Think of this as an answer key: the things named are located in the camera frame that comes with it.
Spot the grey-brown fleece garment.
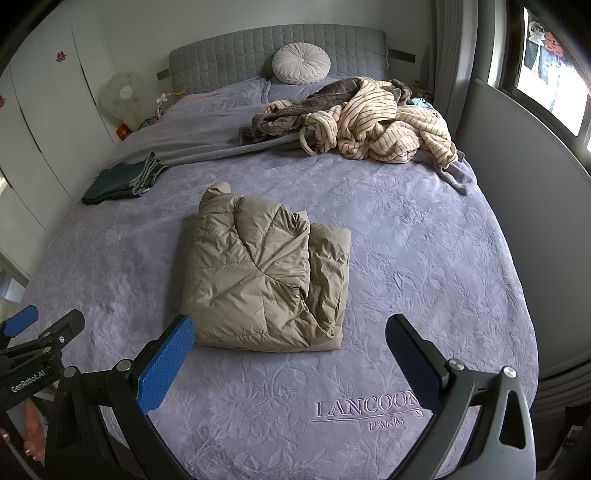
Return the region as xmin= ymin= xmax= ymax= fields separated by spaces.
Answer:
xmin=239 ymin=77 xmax=416 ymax=154

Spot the cream striped robe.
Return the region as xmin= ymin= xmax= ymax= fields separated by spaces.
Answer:
xmin=299 ymin=78 xmax=459 ymax=168

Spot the plain grey blanket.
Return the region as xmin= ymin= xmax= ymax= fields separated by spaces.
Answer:
xmin=105 ymin=78 xmax=477 ymax=196

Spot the person's left hand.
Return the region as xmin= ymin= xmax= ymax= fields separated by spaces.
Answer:
xmin=0 ymin=401 xmax=48 ymax=459

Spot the window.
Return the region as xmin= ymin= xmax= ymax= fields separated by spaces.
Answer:
xmin=507 ymin=0 xmax=591 ymax=149

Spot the white wardrobe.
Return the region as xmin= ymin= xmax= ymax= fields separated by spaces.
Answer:
xmin=0 ymin=0 xmax=118 ymax=287

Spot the white standing fan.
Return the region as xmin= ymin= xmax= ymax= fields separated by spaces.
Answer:
xmin=100 ymin=70 xmax=146 ymax=133

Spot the round white cushion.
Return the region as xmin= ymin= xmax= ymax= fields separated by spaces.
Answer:
xmin=271 ymin=42 xmax=331 ymax=86

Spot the beige puffer jacket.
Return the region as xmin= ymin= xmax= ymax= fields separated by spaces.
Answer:
xmin=181 ymin=182 xmax=352 ymax=353

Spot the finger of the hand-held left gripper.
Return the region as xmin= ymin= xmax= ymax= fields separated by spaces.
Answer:
xmin=0 ymin=305 xmax=40 ymax=342
xmin=31 ymin=309 xmax=86 ymax=357

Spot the dark green folded cloth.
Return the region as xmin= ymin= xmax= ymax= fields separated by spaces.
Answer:
xmin=82 ymin=151 xmax=170 ymax=206

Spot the grey quilted headboard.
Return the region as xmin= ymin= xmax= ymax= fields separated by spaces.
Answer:
xmin=168 ymin=25 xmax=389 ymax=96

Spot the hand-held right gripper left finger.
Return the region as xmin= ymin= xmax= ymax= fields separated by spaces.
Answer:
xmin=45 ymin=314 xmax=195 ymax=480

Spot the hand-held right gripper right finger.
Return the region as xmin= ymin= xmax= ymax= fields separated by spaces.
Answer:
xmin=385 ymin=314 xmax=537 ymax=480

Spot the purple embossed bed blanket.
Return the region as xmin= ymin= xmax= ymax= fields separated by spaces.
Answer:
xmin=21 ymin=76 xmax=542 ymax=480

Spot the grey curtain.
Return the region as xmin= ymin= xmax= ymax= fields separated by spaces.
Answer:
xmin=433 ymin=0 xmax=479 ymax=141

